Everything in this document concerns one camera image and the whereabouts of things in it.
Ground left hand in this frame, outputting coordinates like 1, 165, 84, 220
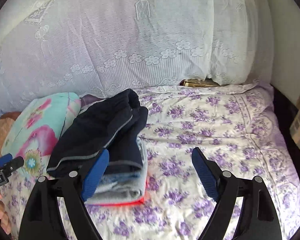
0, 194, 12, 235

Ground navy blue track pants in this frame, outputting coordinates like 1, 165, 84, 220
46, 89, 148, 178

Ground white lace curtain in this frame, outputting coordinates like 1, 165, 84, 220
0, 0, 274, 112

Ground orange satin pillow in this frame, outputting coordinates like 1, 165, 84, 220
0, 112, 21, 157

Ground colourful floral folded quilt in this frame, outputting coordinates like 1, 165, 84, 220
1, 92, 81, 179

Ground folded blue jeans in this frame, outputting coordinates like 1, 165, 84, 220
99, 137, 148, 188

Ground folded grey garment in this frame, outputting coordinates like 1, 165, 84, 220
86, 177, 148, 204

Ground purple floral bedspread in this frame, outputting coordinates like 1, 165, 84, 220
0, 81, 300, 240

